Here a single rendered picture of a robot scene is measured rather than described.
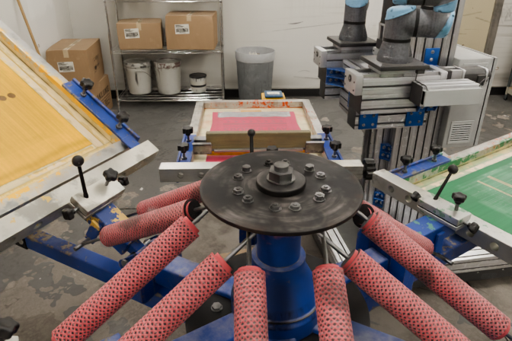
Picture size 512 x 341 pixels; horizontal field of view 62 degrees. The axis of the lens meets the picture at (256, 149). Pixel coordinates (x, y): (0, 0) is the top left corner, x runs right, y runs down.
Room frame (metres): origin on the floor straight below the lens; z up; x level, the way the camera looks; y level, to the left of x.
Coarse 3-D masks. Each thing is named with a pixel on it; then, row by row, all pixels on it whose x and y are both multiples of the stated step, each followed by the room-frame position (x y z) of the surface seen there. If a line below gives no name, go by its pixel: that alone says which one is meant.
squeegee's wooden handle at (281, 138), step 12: (216, 132) 1.52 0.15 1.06; (228, 132) 1.52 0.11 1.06; (240, 132) 1.53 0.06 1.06; (264, 132) 1.53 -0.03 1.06; (276, 132) 1.53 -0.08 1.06; (288, 132) 1.53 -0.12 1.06; (300, 132) 1.53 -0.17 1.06; (216, 144) 1.52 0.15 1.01; (228, 144) 1.52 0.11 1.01; (240, 144) 1.52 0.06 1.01; (264, 144) 1.52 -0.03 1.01; (276, 144) 1.53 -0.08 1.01; (288, 144) 1.53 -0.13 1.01; (300, 144) 1.53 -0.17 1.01
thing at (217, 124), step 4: (216, 112) 2.04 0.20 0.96; (220, 112) 2.04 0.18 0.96; (216, 116) 1.97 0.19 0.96; (248, 116) 1.98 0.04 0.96; (252, 116) 1.98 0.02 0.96; (216, 120) 1.92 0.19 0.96; (220, 120) 1.92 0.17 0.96; (212, 124) 1.87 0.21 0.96; (216, 124) 1.87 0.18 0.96; (220, 124) 1.87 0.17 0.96; (212, 128) 1.83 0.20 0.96; (216, 128) 1.83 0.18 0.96; (220, 128) 1.83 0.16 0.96; (208, 156) 1.53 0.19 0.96; (212, 156) 1.53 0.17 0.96; (216, 156) 1.53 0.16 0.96; (220, 156) 1.53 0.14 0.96; (224, 156) 1.53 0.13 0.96; (228, 156) 1.53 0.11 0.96; (232, 156) 1.53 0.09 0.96; (208, 160) 1.50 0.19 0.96; (212, 160) 1.50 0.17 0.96; (216, 160) 1.50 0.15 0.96; (220, 160) 1.50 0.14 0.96; (224, 160) 1.50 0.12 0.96
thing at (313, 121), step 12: (204, 108) 2.09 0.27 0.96; (216, 108) 2.09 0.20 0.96; (228, 108) 2.09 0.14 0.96; (240, 108) 2.10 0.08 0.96; (312, 108) 2.00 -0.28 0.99; (192, 120) 1.83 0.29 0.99; (312, 120) 1.84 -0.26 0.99; (312, 132) 1.77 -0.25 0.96; (324, 132) 1.69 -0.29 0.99; (192, 156) 1.47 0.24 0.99; (324, 156) 1.50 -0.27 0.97
